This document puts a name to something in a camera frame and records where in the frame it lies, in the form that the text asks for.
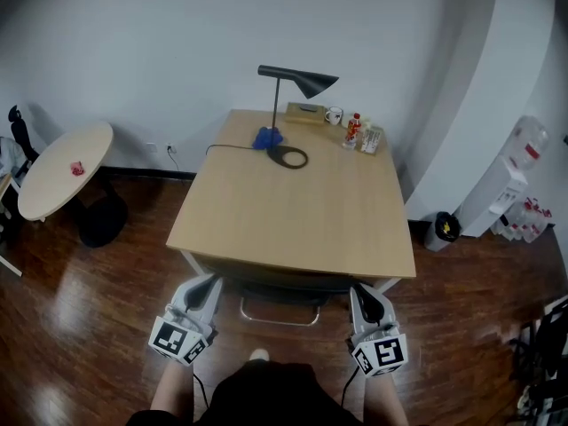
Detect grey trash bin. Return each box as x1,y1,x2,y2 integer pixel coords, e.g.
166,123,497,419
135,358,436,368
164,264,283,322
423,210,464,253

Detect person's right forearm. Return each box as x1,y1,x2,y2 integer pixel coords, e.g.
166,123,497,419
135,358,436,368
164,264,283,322
363,372,409,426

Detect cluster of red-capped jugs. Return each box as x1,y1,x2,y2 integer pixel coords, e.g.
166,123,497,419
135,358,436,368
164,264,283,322
490,196,556,244

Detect right hand-held gripper cable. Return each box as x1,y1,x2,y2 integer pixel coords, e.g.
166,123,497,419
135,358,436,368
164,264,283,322
340,365,361,408

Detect hand-held gripper cable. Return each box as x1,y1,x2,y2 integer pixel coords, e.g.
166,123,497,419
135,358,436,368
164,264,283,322
340,365,361,408
193,372,210,411

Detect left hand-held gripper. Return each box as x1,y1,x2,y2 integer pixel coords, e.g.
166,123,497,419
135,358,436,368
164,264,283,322
148,274,224,367

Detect wooden tissue box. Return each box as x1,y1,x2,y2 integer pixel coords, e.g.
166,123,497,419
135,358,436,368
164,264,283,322
283,101,328,126

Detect clear bottle red label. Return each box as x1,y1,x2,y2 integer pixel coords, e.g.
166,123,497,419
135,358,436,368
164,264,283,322
343,112,363,151

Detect large clear water jug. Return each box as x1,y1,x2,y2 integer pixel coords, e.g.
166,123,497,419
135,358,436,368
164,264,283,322
508,114,550,172

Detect black desk lamp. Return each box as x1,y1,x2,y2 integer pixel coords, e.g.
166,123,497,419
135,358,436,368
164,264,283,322
256,64,341,170

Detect white water dispenser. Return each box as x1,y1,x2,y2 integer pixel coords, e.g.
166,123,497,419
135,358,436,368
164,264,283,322
452,153,529,239

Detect square wooden desk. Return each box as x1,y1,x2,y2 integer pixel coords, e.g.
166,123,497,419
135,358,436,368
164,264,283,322
165,108,417,295

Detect white metal rack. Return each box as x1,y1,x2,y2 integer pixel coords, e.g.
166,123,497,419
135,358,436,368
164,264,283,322
517,382,568,426

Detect black lamp cable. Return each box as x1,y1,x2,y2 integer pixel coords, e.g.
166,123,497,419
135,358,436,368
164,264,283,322
205,143,268,157

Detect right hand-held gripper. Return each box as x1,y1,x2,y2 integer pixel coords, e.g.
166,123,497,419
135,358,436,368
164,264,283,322
345,282,409,377

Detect clear acrylic sign holder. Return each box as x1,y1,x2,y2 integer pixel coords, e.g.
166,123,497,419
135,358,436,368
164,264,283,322
357,124,385,157

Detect blue cloth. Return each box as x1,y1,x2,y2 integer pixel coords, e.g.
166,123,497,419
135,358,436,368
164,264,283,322
251,125,284,152

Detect person's left forearm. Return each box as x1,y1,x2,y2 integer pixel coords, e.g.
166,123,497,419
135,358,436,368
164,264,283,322
149,359,196,426

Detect person's black clothing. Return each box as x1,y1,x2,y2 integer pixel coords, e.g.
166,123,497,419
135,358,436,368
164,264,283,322
126,359,369,426

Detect white leg wooden desk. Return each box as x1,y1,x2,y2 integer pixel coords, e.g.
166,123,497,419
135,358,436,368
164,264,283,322
0,173,24,279

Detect round wooden table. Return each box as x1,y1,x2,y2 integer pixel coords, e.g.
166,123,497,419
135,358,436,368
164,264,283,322
17,121,130,249

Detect left hand-held gripper cable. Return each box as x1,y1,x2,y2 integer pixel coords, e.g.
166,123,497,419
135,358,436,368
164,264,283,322
193,372,210,411

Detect black office chair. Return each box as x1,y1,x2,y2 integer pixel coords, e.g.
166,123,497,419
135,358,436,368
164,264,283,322
509,296,568,390
7,104,41,181

